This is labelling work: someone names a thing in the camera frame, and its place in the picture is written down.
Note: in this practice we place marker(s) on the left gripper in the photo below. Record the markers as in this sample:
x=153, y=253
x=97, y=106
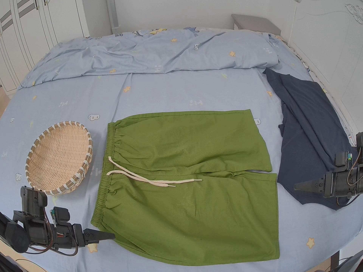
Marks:
x=66, y=236

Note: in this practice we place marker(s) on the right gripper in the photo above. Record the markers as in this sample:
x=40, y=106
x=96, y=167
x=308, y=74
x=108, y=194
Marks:
x=337, y=184

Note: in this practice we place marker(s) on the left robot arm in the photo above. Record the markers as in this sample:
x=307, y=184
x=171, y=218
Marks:
x=34, y=200

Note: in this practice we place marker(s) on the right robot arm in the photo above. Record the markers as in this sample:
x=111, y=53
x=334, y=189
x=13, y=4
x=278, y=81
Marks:
x=359, y=180

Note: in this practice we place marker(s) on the dark blue garment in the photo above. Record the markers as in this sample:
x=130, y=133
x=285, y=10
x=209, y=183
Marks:
x=306, y=140

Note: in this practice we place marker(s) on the round woven basket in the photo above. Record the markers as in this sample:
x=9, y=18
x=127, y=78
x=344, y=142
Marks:
x=59, y=151

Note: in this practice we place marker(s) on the bed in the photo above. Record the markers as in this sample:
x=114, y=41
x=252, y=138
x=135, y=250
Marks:
x=198, y=95

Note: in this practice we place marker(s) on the green shorts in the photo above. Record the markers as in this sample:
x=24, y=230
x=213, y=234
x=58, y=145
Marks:
x=184, y=208

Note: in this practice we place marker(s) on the grey bedside table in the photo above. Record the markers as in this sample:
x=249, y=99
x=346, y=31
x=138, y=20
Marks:
x=252, y=23

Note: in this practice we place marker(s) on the pale blue quilt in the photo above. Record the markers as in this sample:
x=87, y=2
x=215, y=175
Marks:
x=170, y=52

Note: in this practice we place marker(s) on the white wardrobe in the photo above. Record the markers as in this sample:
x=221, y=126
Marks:
x=28, y=24

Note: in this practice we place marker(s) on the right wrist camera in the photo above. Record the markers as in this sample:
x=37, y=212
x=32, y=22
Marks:
x=342, y=161

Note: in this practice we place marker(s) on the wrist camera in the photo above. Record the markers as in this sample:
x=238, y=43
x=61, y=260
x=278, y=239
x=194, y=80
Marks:
x=342, y=161
x=60, y=215

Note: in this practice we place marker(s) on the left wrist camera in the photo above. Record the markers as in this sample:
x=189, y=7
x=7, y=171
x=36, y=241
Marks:
x=60, y=215

